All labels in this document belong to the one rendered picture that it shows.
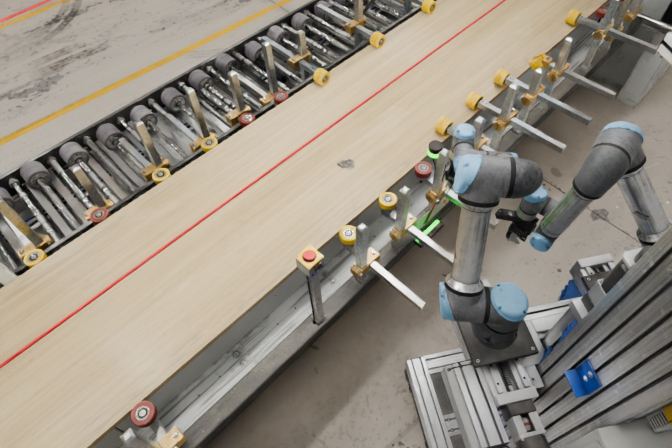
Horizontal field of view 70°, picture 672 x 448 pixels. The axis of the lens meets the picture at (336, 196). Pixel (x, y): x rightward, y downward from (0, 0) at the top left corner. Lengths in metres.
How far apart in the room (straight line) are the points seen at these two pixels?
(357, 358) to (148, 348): 1.22
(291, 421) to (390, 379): 0.55
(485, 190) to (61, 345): 1.60
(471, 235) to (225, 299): 1.00
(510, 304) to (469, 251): 0.21
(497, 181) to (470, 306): 0.41
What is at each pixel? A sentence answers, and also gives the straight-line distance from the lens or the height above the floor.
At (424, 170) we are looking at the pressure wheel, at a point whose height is 0.90.
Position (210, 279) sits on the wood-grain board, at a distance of 2.01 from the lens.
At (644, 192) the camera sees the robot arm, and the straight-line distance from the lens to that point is 1.77.
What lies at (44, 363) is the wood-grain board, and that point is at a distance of 2.12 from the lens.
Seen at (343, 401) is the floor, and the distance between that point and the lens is 2.70.
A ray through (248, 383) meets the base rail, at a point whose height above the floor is 0.70.
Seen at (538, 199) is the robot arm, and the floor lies 1.17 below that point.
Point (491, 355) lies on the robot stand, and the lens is 1.73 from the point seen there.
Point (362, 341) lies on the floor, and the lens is 2.79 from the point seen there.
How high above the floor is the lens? 2.62
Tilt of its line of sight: 53 degrees down
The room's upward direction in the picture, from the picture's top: 3 degrees counter-clockwise
